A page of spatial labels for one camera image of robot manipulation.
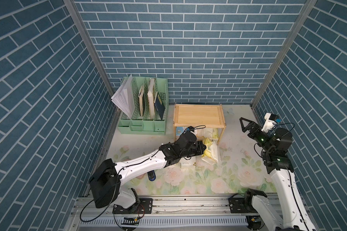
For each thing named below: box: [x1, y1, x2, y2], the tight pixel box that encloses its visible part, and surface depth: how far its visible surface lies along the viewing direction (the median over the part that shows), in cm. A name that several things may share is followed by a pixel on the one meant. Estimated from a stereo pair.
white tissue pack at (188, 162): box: [179, 155, 197, 169], surface depth 86 cm
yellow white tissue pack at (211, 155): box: [201, 137, 220, 166], surface depth 77 cm
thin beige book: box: [138, 84, 145, 117], surface depth 102 cm
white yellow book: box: [147, 78, 155, 120], surface depth 98 cm
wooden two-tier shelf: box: [173, 103, 227, 143], surface depth 90 cm
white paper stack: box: [110, 74, 135, 120], surface depth 96 cm
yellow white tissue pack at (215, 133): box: [212, 127, 219, 139], surface depth 98 cm
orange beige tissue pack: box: [194, 128, 205, 141], surface depth 97 cm
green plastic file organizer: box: [117, 76, 169, 135], surface depth 104 cm
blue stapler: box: [146, 169, 157, 182], surface depth 84 cm
